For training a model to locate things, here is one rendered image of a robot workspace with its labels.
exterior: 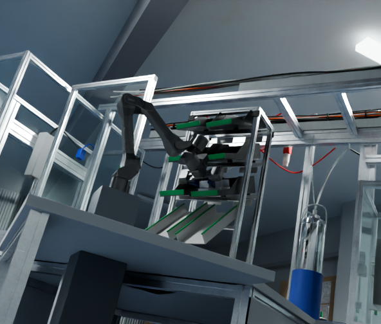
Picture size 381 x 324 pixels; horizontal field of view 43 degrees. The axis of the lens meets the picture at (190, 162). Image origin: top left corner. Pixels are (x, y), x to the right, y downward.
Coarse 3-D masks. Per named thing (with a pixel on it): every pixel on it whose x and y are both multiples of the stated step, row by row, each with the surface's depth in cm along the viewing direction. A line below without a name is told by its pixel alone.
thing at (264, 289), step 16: (128, 288) 215; (144, 288) 204; (256, 288) 150; (128, 304) 282; (144, 304) 263; (160, 304) 247; (176, 304) 232; (192, 304) 219; (208, 304) 208; (224, 304) 198; (288, 304) 175; (192, 320) 290; (208, 320) 271; (224, 320) 253; (304, 320) 192
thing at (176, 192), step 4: (180, 184) 213; (184, 184) 215; (188, 184) 217; (176, 188) 211; (180, 188) 213; (184, 188) 215; (188, 188) 217; (192, 188) 220; (196, 188) 201; (160, 192) 202; (164, 192) 201; (168, 192) 200; (172, 192) 198; (176, 192) 197; (180, 192) 196; (184, 192) 195; (188, 192) 197; (160, 196) 202; (164, 196) 201
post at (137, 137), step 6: (150, 84) 266; (150, 90) 264; (144, 96) 264; (150, 96) 265; (138, 120) 258; (144, 120) 259; (138, 126) 256; (138, 132) 254; (138, 138) 255; (138, 144) 254
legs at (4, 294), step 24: (48, 216) 116; (24, 240) 113; (0, 264) 184; (24, 264) 111; (72, 264) 156; (96, 264) 153; (120, 264) 156; (0, 288) 182; (72, 288) 148; (96, 288) 151; (120, 288) 154; (0, 312) 106; (72, 312) 146; (96, 312) 149
